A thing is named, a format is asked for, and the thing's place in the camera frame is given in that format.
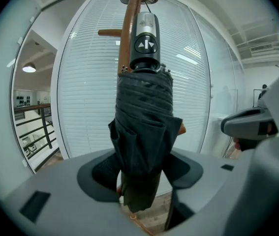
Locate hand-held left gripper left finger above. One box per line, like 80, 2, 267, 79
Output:
1, 148, 153, 236

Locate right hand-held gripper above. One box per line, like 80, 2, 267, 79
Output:
220, 55, 279, 236

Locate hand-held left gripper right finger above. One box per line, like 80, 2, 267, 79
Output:
154, 152, 251, 236

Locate black folding umbrella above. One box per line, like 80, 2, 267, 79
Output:
108, 2, 183, 213

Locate brown wooden coat stand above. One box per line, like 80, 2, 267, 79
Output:
97, 0, 187, 236

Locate dark metal railing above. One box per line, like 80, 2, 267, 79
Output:
13, 103, 59, 160

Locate ceiling air vent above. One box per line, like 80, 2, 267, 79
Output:
248, 42, 279, 57

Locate white window blinds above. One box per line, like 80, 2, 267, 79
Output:
57, 0, 213, 158

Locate round pendant lamp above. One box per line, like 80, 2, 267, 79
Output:
22, 62, 37, 73

